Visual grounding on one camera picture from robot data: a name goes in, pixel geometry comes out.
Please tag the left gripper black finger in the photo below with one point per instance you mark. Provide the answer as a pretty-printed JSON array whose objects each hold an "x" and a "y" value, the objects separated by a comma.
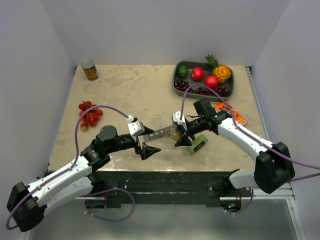
[
  {"x": 147, "y": 151},
  {"x": 141, "y": 128}
]

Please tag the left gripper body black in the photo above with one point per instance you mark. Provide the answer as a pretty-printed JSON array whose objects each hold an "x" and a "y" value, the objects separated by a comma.
[{"x": 125, "y": 142}]

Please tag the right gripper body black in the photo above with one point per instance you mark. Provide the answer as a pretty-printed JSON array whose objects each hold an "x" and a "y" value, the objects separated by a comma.
[{"x": 196, "y": 126}]

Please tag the amber pill bottle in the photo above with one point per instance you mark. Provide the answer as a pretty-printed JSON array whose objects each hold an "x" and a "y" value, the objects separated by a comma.
[{"x": 173, "y": 135}]

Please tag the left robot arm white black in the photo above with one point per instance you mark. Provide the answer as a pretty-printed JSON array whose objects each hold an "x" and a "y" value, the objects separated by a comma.
[{"x": 27, "y": 203}]

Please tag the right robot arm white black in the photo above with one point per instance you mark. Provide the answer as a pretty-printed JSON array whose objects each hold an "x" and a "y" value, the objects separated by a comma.
[{"x": 272, "y": 166}]

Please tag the green cylindrical bottle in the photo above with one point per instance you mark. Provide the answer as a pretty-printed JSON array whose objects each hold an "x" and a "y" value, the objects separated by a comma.
[{"x": 198, "y": 143}]

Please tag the orange snack packet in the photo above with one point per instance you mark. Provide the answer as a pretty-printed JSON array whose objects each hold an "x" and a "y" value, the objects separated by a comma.
[{"x": 238, "y": 117}]

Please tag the red cherry tomato bunch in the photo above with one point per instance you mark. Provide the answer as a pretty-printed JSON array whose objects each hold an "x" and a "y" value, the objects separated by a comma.
[{"x": 91, "y": 118}]

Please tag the dark red grape bunch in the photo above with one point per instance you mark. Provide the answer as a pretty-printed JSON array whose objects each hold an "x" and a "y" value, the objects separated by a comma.
[{"x": 181, "y": 85}]

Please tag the red apple right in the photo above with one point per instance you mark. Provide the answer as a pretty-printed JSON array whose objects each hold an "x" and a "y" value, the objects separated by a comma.
[{"x": 211, "y": 81}]

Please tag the red apple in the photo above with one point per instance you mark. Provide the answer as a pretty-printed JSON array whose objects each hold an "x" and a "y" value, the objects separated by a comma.
[
  {"x": 211, "y": 81},
  {"x": 197, "y": 74}
]

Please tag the dark green tray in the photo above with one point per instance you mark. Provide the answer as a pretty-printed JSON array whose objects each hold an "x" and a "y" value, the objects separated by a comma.
[{"x": 230, "y": 83}]

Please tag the red apple left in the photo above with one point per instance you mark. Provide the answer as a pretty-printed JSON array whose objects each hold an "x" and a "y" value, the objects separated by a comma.
[{"x": 197, "y": 74}]

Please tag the green lime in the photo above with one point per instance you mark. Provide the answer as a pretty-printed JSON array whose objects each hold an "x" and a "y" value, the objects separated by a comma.
[{"x": 182, "y": 71}]

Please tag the small pineapple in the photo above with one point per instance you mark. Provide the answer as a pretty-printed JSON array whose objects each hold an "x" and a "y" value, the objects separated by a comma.
[{"x": 218, "y": 70}]

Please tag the tin can orange label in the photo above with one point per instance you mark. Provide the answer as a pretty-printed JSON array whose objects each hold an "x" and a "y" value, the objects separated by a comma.
[{"x": 90, "y": 69}]

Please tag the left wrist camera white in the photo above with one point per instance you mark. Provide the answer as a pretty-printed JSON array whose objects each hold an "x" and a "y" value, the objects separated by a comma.
[{"x": 135, "y": 127}]

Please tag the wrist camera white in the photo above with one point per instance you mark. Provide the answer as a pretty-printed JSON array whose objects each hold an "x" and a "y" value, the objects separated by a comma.
[
  {"x": 135, "y": 127},
  {"x": 178, "y": 119}
]

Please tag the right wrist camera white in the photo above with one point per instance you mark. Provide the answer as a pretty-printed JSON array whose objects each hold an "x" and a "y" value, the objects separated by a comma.
[{"x": 178, "y": 119}]

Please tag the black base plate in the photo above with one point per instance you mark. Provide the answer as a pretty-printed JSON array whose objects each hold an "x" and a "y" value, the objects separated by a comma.
[{"x": 112, "y": 189}]

